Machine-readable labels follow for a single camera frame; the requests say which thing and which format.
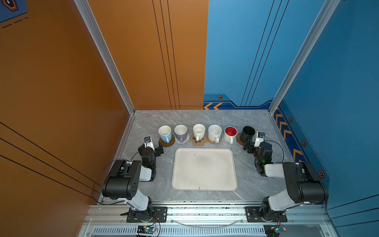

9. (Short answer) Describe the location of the scratched brown wooden round coaster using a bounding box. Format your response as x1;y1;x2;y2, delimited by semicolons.
159;136;175;147

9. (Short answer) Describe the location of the black mug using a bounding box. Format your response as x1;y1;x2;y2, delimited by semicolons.
240;126;256;144

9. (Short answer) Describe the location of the plain brown wooden round coaster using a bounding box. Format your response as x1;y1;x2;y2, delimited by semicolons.
236;133;244;146

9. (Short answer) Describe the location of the light blue woven coaster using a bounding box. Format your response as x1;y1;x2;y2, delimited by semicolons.
223;133;237;145

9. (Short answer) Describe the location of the white mug blue handle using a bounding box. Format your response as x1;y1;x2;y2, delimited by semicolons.
159;125;172;144

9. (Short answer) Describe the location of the red inside white mug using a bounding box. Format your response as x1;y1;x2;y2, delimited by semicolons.
224;126;238;136

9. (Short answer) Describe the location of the woven rattan round coaster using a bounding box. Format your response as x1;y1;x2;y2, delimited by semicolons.
206;134;222;144

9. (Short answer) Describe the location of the white mug purple handle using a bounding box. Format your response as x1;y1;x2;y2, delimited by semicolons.
174;124;188;142

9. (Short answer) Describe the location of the white multicolour rope coaster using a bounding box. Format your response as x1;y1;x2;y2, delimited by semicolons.
174;134;190;144

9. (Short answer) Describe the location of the white speckled mug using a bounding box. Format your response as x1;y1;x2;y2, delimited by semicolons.
208;124;222;137

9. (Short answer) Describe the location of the cork paw print coaster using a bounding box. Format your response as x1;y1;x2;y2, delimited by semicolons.
189;134;208;146

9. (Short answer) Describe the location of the plain white mug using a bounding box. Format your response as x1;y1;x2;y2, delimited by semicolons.
192;124;206;142

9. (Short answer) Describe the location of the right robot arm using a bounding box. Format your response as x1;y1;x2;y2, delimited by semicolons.
243;141;329;221

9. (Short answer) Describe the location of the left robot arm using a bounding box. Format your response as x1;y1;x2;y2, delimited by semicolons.
102;145;164;222

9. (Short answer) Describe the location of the white serving tray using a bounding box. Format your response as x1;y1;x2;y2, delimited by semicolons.
171;148;238;192

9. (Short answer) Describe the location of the left green circuit board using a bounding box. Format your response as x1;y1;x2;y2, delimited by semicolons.
137;226;158;237

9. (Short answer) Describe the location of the right circuit board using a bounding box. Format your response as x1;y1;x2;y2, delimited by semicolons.
264;225;287;237

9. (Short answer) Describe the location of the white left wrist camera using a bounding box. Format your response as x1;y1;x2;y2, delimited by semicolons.
144;136;155;150

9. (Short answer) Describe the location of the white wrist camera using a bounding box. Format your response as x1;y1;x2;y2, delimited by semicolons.
144;136;155;150
254;132;265;147

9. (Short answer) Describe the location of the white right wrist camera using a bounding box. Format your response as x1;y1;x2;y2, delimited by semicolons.
254;132;265;147

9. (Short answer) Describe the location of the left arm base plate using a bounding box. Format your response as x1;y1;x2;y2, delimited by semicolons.
126;206;167;223

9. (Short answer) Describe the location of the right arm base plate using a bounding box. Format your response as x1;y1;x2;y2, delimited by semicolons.
245;206;288;223

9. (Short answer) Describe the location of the aluminium front rail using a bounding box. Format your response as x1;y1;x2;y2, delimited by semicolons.
79;201;338;237

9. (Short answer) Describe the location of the aluminium corner post left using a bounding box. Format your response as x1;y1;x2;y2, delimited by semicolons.
74;0;135;116

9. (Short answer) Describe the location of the aluminium corner post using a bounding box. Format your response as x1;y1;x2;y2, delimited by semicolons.
268;0;340;116
74;0;135;116

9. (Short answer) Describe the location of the aluminium corner post right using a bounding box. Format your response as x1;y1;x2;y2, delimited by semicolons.
268;0;340;116

